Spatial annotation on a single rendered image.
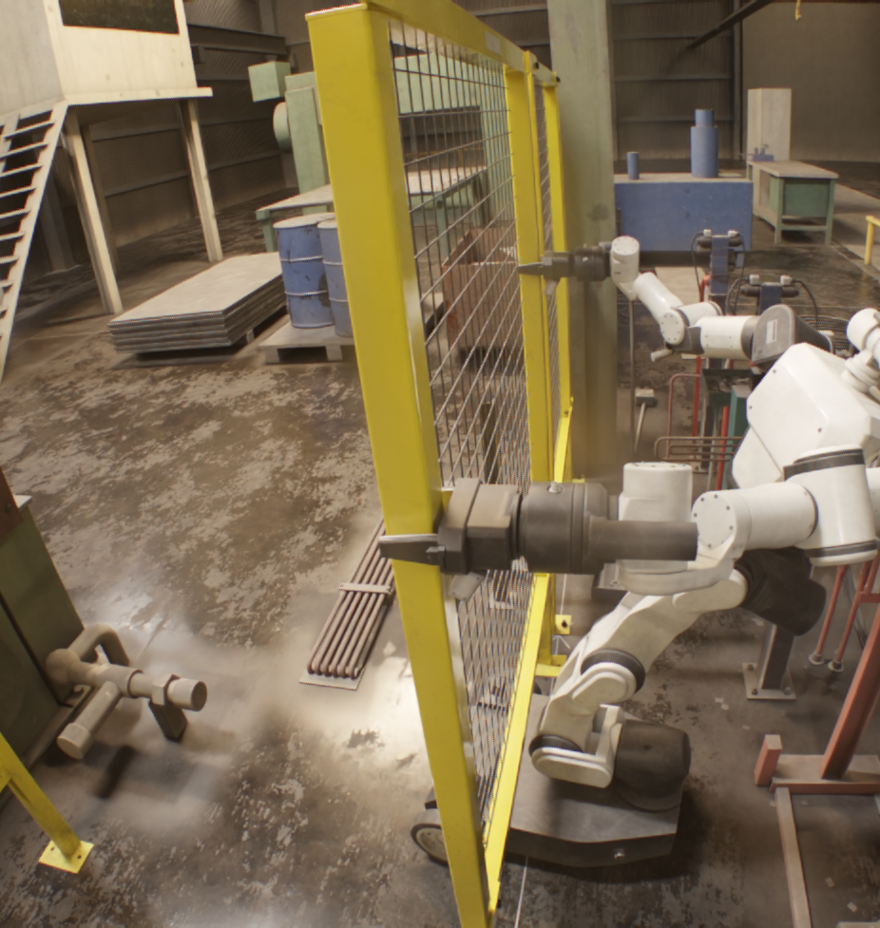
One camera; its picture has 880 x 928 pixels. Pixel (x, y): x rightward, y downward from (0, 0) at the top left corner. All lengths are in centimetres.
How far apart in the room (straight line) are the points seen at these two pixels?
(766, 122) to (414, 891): 1074
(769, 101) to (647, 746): 1034
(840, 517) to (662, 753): 105
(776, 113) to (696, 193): 401
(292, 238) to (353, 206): 508
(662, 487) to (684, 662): 183
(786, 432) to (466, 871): 87
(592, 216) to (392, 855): 256
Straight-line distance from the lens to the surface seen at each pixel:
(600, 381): 332
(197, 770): 233
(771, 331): 133
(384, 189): 55
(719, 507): 71
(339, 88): 56
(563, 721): 169
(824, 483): 80
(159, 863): 218
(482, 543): 63
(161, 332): 632
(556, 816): 182
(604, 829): 180
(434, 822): 179
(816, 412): 111
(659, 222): 758
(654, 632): 143
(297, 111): 1198
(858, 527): 80
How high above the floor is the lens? 171
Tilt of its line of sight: 28 degrees down
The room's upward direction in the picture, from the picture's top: 7 degrees counter-clockwise
